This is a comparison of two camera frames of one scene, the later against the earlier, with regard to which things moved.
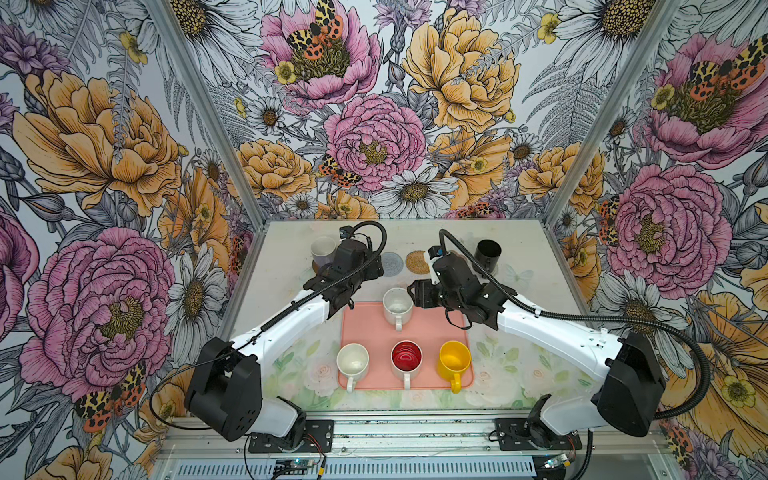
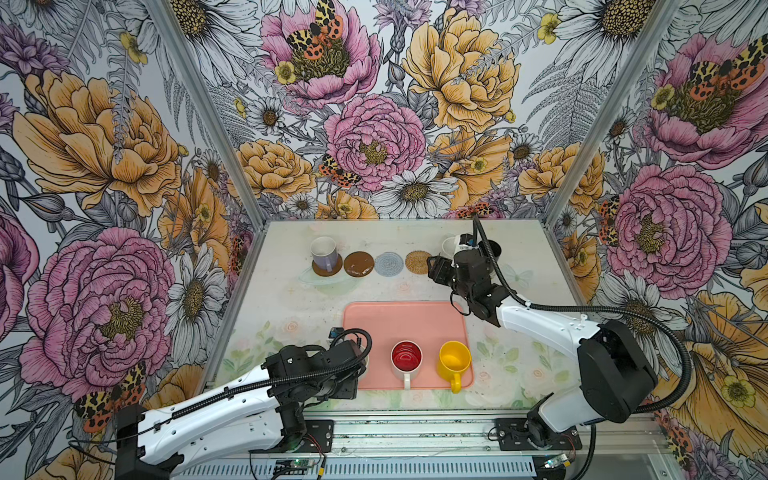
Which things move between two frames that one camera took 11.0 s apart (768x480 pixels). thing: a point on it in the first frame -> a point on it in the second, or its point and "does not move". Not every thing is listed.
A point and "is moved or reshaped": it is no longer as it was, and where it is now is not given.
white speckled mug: [398, 307] is moved or reshaped
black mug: [487, 254] does not move
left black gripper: [374, 267] -> [346, 389]
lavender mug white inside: [323, 250] does not move
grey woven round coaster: [392, 263] does not move
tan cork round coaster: [415, 262] does not move
